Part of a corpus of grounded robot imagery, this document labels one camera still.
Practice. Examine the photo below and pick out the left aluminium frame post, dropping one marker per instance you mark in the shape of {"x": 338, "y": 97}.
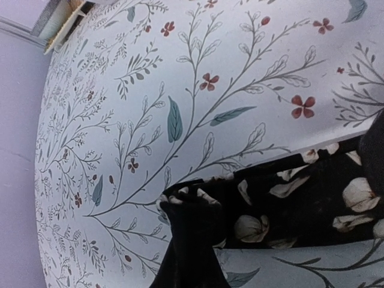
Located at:
{"x": 21, "y": 32}

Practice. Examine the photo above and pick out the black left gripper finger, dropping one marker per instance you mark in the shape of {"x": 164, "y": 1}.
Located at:
{"x": 197, "y": 225}

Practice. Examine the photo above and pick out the woven bamboo mat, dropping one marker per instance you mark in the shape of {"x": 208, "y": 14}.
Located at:
{"x": 55, "y": 22}

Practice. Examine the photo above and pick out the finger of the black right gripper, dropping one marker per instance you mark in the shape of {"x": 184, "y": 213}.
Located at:
{"x": 371, "y": 153}

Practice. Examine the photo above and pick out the black white floral tie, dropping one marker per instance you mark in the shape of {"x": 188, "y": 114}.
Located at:
{"x": 293, "y": 202}

